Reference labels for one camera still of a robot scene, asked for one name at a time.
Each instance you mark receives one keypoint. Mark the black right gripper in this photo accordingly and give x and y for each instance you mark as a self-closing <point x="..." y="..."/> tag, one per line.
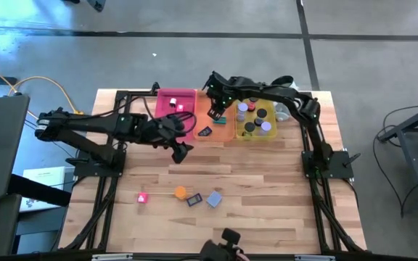
<point x="220" y="99"/>

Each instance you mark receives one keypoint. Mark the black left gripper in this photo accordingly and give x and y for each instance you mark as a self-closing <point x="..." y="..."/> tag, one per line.
<point x="165" y="130"/>

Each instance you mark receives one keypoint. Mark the teal digital timer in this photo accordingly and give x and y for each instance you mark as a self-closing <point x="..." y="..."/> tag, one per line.
<point x="222" y="122"/>

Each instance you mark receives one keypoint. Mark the dark purple digital timer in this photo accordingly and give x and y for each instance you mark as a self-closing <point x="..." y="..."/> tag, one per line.
<point x="204" y="131"/>
<point x="194" y="199"/>

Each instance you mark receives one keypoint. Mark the purple hourglass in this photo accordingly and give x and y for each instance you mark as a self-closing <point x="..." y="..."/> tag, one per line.
<point x="242" y="107"/>
<point x="266" y="126"/>

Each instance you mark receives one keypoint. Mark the black hourglass red sand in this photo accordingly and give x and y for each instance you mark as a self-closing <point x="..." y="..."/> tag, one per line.
<point x="251" y="107"/>

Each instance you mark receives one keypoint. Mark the black hourglass yellow sand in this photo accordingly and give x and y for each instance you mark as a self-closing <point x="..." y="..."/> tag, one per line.
<point x="249" y="127"/>

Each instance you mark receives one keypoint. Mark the black hourglass blue sand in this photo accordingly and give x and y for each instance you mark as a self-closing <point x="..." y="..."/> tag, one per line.
<point x="262" y="113"/>

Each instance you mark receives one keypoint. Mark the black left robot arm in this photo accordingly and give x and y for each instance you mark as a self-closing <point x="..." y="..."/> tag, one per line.
<point x="85" y="123"/>

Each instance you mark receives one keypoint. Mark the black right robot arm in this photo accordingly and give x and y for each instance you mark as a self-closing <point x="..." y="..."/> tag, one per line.
<point x="267" y="88"/>

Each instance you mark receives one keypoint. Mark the orange plastic bin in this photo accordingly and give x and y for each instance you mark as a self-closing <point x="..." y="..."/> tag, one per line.
<point x="203" y="116"/>

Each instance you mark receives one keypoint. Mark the orange hourglass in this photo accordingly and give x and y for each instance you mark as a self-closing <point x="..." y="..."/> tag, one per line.
<point x="180" y="192"/>

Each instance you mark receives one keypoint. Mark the pink plastic bin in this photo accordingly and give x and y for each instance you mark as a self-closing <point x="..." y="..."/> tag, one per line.
<point x="165" y="96"/>

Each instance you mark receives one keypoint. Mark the yellow plastic bin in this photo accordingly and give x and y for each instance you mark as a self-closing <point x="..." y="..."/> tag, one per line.
<point x="272" y="134"/>

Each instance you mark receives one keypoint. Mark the black clamp knob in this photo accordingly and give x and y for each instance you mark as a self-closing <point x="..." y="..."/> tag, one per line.
<point x="154" y="86"/>

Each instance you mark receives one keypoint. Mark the white cylindrical container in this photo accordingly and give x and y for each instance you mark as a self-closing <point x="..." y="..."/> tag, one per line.
<point x="284" y="79"/>

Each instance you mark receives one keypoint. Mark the white printed box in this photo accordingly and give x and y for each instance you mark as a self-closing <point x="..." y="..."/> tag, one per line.
<point x="45" y="177"/>

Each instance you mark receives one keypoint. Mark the person's shoe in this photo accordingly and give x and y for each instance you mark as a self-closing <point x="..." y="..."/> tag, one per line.
<point x="96" y="4"/>

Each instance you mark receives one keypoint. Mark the black metal stand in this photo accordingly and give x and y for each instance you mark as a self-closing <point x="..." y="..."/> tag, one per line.
<point x="412" y="152"/>

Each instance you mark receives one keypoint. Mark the lavender wall charger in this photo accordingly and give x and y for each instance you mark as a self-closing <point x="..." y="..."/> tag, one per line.
<point x="214" y="199"/>

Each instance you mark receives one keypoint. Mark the pink wall charger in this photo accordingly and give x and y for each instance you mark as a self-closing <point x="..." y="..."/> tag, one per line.
<point x="142" y="198"/>

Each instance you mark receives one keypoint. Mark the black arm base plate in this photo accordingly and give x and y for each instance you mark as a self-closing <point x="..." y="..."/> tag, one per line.
<point x="85" y="169"/>
<point x="339" y="168"/>

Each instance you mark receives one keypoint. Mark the black aluminium table frame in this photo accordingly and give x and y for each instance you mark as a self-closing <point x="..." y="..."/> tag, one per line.
<point x="158" y="259"/>

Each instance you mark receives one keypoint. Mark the silver metal bracket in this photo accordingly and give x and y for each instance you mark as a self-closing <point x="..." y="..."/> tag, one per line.
<point x="112" y="257"/>
<point x="314" y="258"/>

